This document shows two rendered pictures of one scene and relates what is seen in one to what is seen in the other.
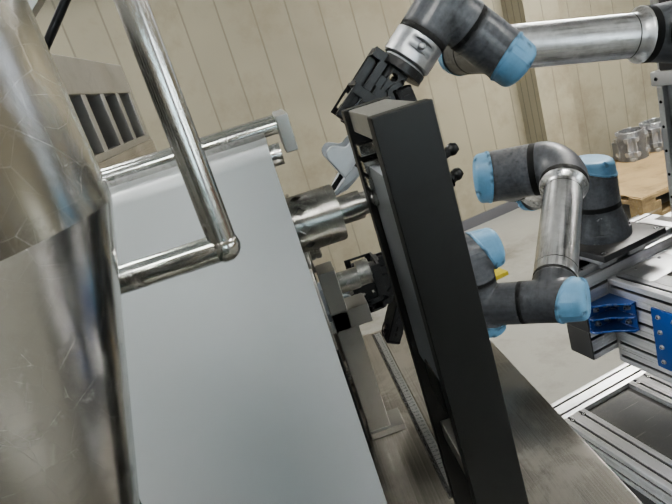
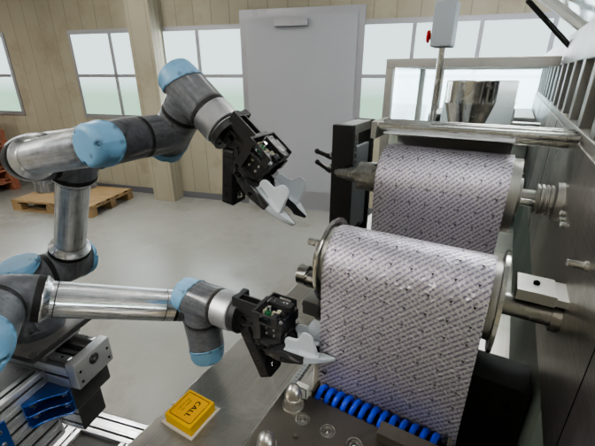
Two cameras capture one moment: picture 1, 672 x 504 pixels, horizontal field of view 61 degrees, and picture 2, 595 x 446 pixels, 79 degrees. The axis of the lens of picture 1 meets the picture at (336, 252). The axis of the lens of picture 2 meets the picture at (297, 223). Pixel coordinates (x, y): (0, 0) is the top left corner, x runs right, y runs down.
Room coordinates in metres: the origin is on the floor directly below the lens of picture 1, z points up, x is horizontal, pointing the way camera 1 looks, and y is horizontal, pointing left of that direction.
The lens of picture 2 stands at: (1.37, 0.29, 1.55)
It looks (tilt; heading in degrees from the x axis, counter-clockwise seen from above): 22 degrees down; 212
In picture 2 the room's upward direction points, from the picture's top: straight up
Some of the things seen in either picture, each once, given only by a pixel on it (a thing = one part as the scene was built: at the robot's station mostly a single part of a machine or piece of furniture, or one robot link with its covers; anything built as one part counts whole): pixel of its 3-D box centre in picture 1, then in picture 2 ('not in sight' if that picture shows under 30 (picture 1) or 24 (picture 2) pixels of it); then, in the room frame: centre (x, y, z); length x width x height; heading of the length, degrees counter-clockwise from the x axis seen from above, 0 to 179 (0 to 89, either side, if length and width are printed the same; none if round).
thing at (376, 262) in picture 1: (382, 279); (263, 319); (0.93, -0.06, 1.12); 0.12 x 0.08 x 0.09; 93
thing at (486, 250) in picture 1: (469, 256); (200, 300); (0.94, -0.22, 1.11); 0.11 x 0.08 x 0.09; 93
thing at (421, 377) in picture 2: not in sight; (386, 368); (0.92, 0.17, 1.11); 0.23 x 0.01 x 0.18; 93
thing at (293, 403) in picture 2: not in sight; (293, 395); (0.99, 0.05, 1.05); 0.04 x 0.04 x 0.04
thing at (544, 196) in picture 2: not in sight; (537, 199); (0.60, 0.33, 1.34); 0.07 x 0.07 x 0.07; 3
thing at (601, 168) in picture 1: (591, 180); not in sight; (1.50, -0.74, 0.98); 0.13 x 0.12 x 0.14; 57
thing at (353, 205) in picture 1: (364, 202); (347, 173); (0.62, -0.05, 1.34); 0.06 x 0.03 x 0.03; 93
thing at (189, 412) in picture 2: not in sight; (190, 411); (1.03, -0.18, 0.91); 0.07 x 0.07 x 0.02; 3
